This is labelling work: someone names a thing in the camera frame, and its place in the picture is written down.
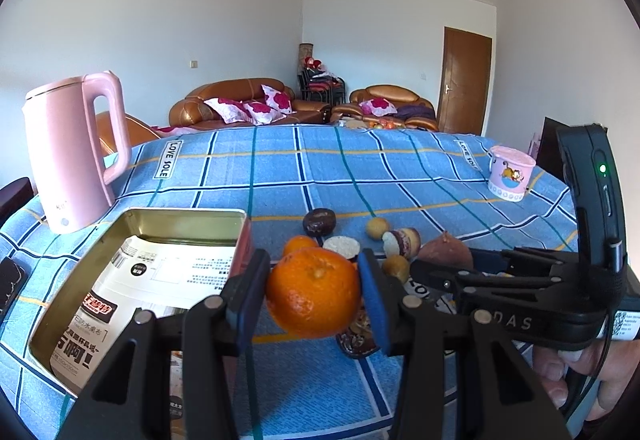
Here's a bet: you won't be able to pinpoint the large purple passion fruit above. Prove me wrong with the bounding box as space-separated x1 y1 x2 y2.
416 232 474 270

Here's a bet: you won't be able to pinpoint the orange mandarin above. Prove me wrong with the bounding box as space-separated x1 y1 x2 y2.
265 247 361 339

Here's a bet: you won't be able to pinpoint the dark wrinkled mangosteen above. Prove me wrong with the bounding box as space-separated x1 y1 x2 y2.
335 305 378 360

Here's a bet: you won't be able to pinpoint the person's right hand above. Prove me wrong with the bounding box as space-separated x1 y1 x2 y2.
533 340 640 420

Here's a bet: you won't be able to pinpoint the pink cartoon cup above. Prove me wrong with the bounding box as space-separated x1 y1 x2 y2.
488 145 536 203

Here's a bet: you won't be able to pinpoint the small yellow-brown longan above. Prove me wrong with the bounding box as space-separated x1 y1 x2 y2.
366 217 392 241

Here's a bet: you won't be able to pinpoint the printed paper leaflet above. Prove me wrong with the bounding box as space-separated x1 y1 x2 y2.
48 234 239 440

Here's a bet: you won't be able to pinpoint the pink metal tin box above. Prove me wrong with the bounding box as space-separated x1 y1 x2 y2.
28 207 254 440

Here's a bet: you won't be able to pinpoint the black smartphone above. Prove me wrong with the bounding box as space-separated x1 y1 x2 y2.
0 257 27 322

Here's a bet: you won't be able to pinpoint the brown leather armchair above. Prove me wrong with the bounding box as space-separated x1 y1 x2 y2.
330 84 438 132

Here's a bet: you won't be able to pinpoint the floral pillow on armchair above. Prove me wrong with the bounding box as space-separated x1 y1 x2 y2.
359 97 397 118

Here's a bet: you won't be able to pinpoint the brown wooden door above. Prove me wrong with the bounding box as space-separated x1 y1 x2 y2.
437 27 492 135

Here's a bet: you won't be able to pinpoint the dark purple stool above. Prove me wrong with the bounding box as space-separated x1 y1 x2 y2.
0 177 34 225

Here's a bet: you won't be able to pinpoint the stacked red black chairs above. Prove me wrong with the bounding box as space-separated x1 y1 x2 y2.
298 68 346 106

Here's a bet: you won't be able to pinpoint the brown leather chair back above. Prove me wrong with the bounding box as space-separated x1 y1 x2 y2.
94 110 163 158

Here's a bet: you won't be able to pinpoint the brown leather sofa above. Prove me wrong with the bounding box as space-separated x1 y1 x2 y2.
168 76 331 132

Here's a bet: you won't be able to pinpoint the white red floral pillow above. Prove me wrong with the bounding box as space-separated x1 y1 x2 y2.
205 97 253 125

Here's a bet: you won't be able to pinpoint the pink electric kettle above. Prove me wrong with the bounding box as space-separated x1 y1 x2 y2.
23 70 131 234

